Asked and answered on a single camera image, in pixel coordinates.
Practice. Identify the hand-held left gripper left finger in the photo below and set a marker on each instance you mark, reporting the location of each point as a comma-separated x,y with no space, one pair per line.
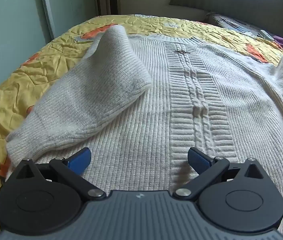
79,160

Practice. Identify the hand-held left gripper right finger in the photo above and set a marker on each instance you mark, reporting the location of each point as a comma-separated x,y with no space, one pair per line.
198,159

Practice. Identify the white knit sweater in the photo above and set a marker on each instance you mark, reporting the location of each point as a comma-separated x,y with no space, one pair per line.
141,110

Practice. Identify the yellow printed bedspread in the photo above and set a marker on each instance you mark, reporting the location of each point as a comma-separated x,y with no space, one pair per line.
16,80

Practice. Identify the white remote control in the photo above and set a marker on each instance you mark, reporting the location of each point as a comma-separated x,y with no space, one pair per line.
267,35

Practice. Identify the printed pillow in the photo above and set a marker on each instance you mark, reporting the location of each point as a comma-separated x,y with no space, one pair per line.
236,25

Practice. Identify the glass sliding wardrobe door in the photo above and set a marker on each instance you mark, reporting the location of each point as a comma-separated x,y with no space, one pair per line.
74,2
6,30

